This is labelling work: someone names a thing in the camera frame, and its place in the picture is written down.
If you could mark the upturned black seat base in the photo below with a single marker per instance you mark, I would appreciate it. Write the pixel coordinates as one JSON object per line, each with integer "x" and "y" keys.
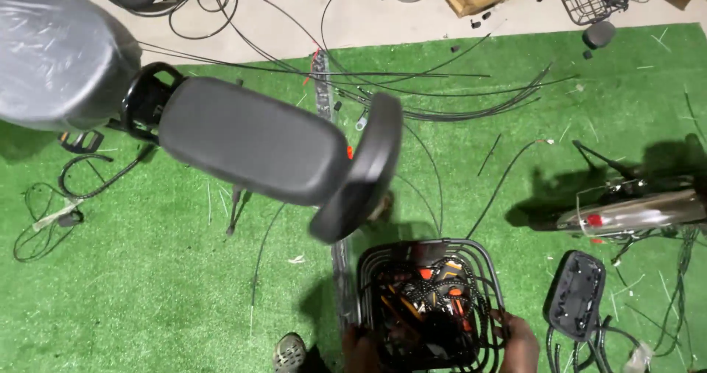
{"x": 574, "y": 295}

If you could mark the person's grey shoe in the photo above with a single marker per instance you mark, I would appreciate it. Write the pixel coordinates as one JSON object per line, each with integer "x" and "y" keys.
{"x": 289, "y": 352}

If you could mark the black kickstand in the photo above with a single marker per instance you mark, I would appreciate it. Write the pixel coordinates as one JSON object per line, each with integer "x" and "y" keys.
{"x": 236, "y": 210}

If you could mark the black round cap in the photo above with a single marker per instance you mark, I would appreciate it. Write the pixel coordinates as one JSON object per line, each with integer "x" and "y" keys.
{"x": 598, "y": 34}

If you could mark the black padded backrest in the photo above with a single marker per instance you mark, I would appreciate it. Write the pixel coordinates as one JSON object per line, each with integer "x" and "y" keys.
{"x": 364, "y": 174}

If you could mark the clear plastic parts packet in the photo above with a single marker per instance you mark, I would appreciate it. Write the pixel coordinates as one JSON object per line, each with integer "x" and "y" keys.
{"x": 323, "y": 86}

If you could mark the person's right fingers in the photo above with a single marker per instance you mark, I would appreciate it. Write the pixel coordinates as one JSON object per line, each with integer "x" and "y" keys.
{"x": 501, "y": 322}

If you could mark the orange black parts heap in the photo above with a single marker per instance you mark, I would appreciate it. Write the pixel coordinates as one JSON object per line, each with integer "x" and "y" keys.
{"x": 436, "y": 301}

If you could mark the short black rod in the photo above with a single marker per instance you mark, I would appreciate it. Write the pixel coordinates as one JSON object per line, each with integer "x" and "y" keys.
{"x": 489, "y": 155}

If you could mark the silver fender with red reflector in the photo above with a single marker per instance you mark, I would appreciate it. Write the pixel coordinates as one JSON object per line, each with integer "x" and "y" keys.
{"x": 635, "y": 213}

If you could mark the black padded bike seat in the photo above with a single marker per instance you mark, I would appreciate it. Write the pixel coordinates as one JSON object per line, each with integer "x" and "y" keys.
{"x": 248, "y": 141}

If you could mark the plastic-wrapped grey bike seat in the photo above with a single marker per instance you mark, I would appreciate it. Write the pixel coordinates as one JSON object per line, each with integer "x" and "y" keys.
{"x": 61, "y": 52}

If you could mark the person's left hand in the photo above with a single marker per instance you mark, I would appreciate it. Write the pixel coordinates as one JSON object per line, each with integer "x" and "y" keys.
{"x": 362, "y": 353}

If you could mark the person's left fingers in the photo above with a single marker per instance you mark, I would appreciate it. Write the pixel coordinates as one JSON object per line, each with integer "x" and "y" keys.
{"x": 353, "y": 333}

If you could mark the green artificial turf mat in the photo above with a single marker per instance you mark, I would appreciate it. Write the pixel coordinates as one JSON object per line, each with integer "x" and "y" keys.
{"x": 165, "y": 295}

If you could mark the black wiring harness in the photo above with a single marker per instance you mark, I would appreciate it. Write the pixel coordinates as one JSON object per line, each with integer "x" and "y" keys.
{"x": 676, "y": 284}

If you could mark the person's right hand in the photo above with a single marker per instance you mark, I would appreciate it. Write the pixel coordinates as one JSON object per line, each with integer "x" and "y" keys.
{"x": 519, "y": 345}

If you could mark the black bike pedal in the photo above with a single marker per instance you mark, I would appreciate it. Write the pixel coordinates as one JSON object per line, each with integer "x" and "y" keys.
{"x": 82, "y": 141}

